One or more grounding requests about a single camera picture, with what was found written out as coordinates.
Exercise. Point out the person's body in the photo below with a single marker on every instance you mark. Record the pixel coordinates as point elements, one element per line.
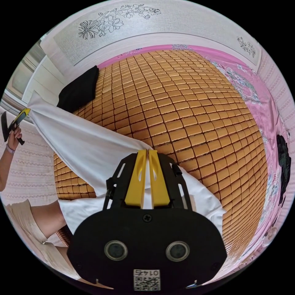
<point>22,228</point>

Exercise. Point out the black garment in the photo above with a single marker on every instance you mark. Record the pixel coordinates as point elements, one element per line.
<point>78,92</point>

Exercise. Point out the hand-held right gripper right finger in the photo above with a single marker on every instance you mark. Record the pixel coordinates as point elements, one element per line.
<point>159,182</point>

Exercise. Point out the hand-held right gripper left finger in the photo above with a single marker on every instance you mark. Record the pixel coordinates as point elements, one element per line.
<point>135,179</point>

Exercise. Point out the person's left hand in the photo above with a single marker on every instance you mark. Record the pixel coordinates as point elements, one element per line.
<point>14,140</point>

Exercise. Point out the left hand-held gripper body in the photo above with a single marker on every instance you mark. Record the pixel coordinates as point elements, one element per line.
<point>16,123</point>

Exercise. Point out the white long sleeve shirt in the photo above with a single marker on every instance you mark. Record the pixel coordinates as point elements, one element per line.
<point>80,143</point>

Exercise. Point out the person's left forearm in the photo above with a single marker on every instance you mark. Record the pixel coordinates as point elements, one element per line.
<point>5,168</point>

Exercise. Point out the white cupboard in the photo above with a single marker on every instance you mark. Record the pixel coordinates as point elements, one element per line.
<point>34,73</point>

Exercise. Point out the bed with woven mat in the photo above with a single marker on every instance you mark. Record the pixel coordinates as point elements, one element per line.
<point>184,103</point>

